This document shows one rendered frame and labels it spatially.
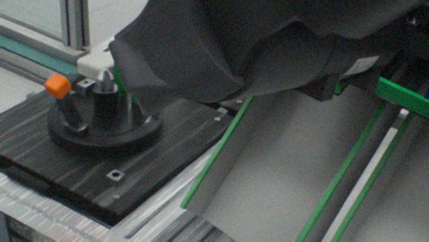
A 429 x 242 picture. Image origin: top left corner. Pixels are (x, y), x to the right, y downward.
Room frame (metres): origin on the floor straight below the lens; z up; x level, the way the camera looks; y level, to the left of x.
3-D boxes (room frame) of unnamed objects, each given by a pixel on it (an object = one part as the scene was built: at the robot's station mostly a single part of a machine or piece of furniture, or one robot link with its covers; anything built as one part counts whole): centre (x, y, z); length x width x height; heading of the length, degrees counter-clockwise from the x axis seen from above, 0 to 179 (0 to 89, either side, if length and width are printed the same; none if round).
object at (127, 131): (0.71, 0.21, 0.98); 0.14 x 0.14 x 0.02
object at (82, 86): (0.75, 0.25, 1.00); 0.02 x 0.01 x 0.02; 154
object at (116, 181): (0.61, 0.17, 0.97); 0.02 x 0.02 x 0.01; 64
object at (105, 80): (0.71, 0.21, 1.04); 0.02 x 0.02 x 0.03
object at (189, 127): (0.71, 0.21, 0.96); 0.24 x 0.24 x 0.02; 64
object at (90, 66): (0.84, 0.26, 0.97); 0.05 x 0.05 x 0.04; 64
